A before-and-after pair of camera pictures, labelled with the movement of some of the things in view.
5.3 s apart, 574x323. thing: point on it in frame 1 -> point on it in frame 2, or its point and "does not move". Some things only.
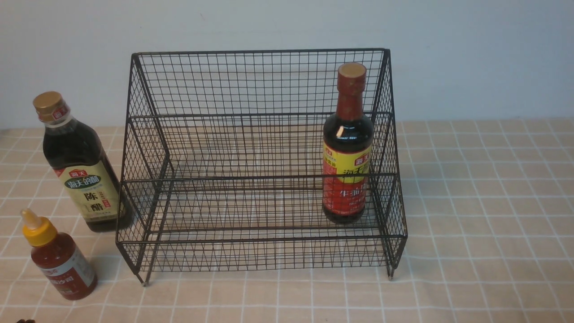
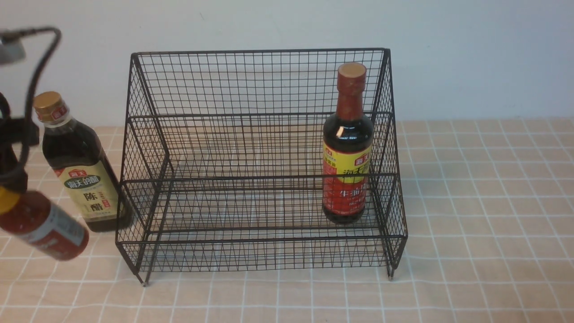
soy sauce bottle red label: x=348 y=137 does not move
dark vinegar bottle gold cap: x=79 y=153 does not move
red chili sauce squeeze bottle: x=58 y=257 -> x=30 y=216
